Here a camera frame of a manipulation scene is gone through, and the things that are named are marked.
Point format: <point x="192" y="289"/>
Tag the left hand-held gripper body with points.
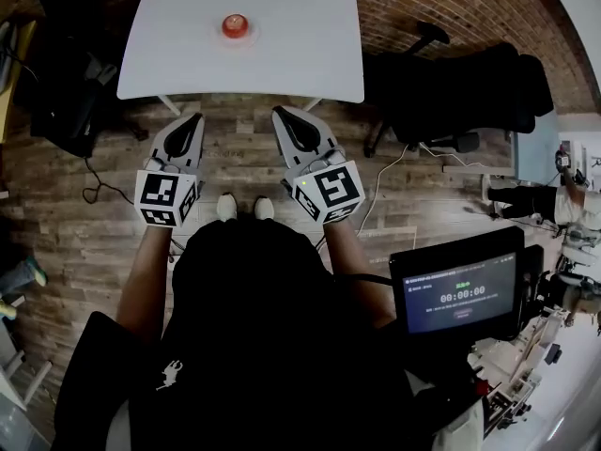
<point x="159" y="193"/>

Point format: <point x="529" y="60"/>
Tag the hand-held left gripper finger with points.
<point x="196" y="150"/>
<point x="162" y="141"/>

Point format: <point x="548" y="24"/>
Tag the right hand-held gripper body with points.
<point x="333" y="188"/>

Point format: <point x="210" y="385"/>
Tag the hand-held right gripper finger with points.
<point x="321" y="134"/>
<point x="282" y="146"/>

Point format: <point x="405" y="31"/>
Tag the red round object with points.
<point x="234" y="25"/>

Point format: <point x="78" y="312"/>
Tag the person's left forearm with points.
<point x="143" y="275"/>

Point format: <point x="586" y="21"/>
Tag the person's right forearm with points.
<point x="357" y="270"/>

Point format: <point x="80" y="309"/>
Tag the person's left white shoe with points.
<point x="227" y="207"/>

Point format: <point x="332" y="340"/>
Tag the person's white shoe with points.
<point x="264" y="208"/>
<point x="227" y="207"/>

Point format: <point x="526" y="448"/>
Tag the person's right white shoe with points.
<point x="264" y="208"/>

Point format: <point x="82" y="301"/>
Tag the yellow desk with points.
<point x="14" y="106"/>

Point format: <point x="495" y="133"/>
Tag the black monitor with timer screen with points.
<point x="457" y="294"/>

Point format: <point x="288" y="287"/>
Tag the person's black shirt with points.
<point x="263" y="346"/>

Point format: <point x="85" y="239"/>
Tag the white stool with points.
<point x="19" y="369"/>

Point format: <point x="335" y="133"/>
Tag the white equipment frame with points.
<point x="516" y="369"/>

